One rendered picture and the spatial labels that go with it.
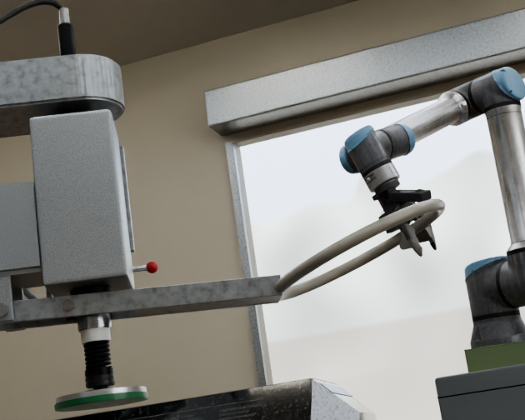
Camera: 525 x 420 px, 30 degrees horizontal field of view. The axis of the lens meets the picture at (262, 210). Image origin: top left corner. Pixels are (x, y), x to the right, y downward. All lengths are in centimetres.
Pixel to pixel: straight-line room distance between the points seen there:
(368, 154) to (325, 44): 515
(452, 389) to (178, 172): 512
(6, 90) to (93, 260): 48
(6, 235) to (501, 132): 156
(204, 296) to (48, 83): 64
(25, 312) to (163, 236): 546
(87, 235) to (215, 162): 544
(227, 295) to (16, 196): 55
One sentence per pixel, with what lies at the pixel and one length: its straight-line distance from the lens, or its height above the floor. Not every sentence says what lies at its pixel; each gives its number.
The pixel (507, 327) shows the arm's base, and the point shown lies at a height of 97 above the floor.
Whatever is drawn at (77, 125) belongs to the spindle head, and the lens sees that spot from 240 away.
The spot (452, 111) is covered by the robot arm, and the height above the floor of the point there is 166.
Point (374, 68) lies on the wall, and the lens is 722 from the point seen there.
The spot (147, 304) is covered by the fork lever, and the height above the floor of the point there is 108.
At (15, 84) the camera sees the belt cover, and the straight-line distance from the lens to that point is 246.
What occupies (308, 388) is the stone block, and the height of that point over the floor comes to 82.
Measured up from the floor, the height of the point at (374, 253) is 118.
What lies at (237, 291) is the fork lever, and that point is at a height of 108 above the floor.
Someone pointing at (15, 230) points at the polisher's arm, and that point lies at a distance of 236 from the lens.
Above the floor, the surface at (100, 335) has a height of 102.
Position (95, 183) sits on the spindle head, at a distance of 235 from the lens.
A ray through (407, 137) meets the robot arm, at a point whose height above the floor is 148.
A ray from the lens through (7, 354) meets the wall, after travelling 833.
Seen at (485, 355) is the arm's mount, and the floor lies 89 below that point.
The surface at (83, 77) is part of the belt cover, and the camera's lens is 245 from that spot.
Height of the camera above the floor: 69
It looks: 14 degrees up
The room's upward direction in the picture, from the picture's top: 8 degrees counter-clockwise
